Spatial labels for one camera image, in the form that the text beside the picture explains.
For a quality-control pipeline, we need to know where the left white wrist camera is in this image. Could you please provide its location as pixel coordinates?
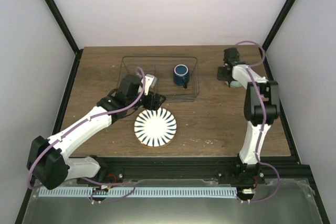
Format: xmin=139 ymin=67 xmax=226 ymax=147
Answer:
xmin=142 ymin=74 xmax=157 ymax=95

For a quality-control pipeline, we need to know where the dark blue mug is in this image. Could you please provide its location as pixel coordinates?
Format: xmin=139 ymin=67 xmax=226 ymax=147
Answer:
xmin=173 ymin=64 xmax=190 ymax=89

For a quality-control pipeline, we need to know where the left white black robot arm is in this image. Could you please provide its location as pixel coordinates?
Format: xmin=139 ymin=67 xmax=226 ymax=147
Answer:
xmin=27 ymin=74 xmax=165 ymax=189

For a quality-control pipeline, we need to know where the left black frame post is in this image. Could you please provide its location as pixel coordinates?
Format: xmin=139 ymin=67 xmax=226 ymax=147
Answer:
xmin=44 ymin=0 xmax=80 ymax=55

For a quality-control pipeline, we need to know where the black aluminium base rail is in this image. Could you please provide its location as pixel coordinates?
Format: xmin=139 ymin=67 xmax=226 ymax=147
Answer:
xmin=88 ymin=156 xmax=313 ymax=185

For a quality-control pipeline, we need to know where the purple cable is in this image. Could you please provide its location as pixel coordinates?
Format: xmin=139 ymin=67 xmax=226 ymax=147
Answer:
xmin=27 ymin=67 xmax=135 ymax=205
xmin=235 ymin=40 xmax=281 ymax=204

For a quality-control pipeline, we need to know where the light blue slotted cable duct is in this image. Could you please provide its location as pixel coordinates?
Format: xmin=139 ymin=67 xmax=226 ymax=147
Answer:
xmin=38 ymin=187 xmax=237 ymax=198

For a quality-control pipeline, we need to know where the blue striped white plate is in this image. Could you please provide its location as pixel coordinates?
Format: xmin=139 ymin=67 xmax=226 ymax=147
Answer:
xmin=134 ymin=108 xmax=177 ymax=144

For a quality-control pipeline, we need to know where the black wire dish rack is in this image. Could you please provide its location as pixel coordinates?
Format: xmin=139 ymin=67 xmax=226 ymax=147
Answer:
xmin=118 ymin=55 xmax=200 ymax=102

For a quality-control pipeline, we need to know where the right black frame post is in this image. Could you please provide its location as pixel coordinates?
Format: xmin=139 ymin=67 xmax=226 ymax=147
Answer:
xmin=262 ymin=0 xmax=296 ymax=51

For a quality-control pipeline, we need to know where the black frame post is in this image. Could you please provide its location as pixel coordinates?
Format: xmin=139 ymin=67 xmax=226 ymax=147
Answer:
xmin=44 ymin=0 xmax=80 ymax=55
xmin=262 ymin=0 xmax=296 ymax=51

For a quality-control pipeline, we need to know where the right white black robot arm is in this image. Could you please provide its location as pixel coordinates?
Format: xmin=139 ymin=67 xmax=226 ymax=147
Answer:
xmin=217 ymin=47 xmax=280 ymax=184

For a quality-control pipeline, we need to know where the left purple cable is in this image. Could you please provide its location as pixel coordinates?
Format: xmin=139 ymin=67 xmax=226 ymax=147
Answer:
xmin=27 ymin=67 xmax=135 ymax=205

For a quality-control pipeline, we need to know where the mint green bowl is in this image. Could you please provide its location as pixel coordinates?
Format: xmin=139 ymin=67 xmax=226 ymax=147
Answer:
xmin=227 ymin=81 xmax=242 ymax=88

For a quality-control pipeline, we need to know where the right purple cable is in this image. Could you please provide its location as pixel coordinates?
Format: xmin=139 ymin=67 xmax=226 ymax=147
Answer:
xmin=235 ymin=40 xmax=281 ymax=204

